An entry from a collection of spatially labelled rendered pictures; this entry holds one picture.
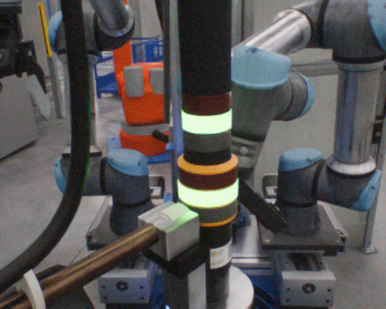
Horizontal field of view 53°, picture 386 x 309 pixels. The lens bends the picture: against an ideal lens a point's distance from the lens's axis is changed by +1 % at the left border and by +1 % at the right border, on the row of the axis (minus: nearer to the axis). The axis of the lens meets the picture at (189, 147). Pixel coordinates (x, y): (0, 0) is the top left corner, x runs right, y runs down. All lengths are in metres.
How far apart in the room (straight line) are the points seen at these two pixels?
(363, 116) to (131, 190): 0.63
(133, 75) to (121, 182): 3.06
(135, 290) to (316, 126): 1.64
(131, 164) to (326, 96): 1.56
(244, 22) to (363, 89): 0.41
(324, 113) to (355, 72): 1.52
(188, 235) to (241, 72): 0.27
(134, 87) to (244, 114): 3.68
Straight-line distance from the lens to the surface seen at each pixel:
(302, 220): 1.16
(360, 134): 1.00
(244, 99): 0.48
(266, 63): 0.48
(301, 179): 1.10
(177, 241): 0.25
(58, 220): 0.21
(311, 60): 2.32
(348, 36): 0.91
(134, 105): 4.24
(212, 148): 0.25
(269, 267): 1.24
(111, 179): 1.11
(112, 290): 1.14
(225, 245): 0.30
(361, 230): 2.97
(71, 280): 0.23
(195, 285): 0.29
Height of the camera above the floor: 1.68
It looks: 21 degrees down
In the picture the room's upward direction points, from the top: 2 degrees counter-clockwise
